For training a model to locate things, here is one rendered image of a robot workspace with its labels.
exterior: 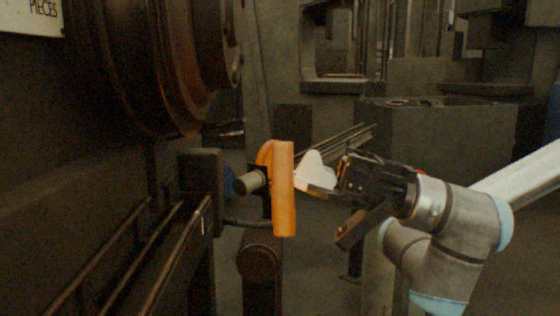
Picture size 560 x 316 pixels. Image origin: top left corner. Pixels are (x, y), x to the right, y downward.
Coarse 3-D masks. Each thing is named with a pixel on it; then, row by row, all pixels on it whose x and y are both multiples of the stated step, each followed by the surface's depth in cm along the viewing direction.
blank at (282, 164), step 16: (288, 144) 63; (272, 160) 60; (288, 160) 60; (272, 176) 59; (288, 176) 59; (272, 192) 59; (288, 192) 59; (272, 208) 59; (288, 208) 59; (288, 224) 60
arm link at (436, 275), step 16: (432, 240) 67; (416, 256) 71; (432, 256) 66; (448, 256) 64; (464, 256) 63; (416, 272) 69; (432, 272) 66; (448, 272) 64; (464, 272) 63; (480, 272) 65; (416, 288) 68; (432, 288) 66; (448, 288) 64; (464, 288) 64; (416, 304) 68; (432, 304) 66; (448, 304) 65; (464, 304) 65
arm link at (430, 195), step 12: (420, 180) 63; (432, 180) 64; (420, 192) 62; (432, 192) 62; (444, 192) 62; (420, 204) 62; (432, 204) 62; (444, 204) 62; (408, 216) 64; (420, 216) 62; (432, 216) 61; (420, 228) 64; (432, 228) 63
